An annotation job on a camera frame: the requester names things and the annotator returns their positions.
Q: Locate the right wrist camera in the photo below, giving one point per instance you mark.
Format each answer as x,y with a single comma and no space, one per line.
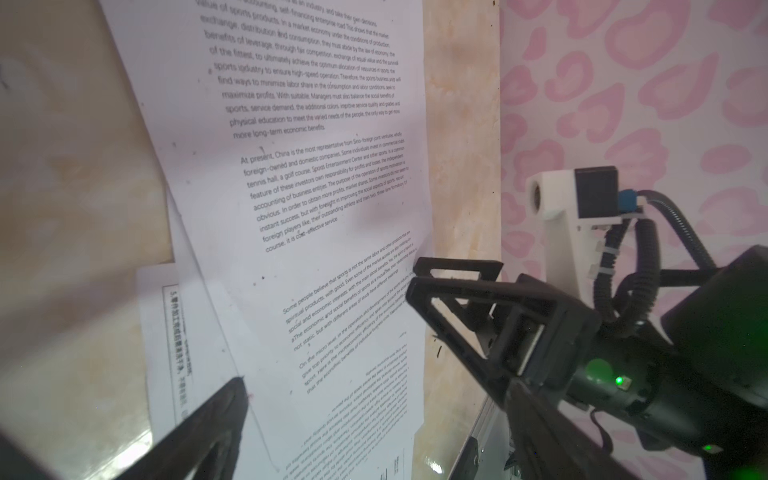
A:
576,209

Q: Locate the paper with diagram bottom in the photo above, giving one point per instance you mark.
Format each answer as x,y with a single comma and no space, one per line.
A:
186,354

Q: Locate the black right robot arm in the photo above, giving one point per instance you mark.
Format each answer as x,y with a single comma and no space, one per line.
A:
737,290

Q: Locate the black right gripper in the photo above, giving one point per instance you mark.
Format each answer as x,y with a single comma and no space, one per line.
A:
704,393

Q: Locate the printed paper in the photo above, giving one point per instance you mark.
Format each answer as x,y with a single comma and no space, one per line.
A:
292,137

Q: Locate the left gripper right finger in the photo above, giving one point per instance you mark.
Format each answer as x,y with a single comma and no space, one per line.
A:
548,445

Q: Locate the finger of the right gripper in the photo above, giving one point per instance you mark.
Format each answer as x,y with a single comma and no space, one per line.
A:
463,286

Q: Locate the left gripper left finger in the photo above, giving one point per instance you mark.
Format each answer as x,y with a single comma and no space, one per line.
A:
205,445

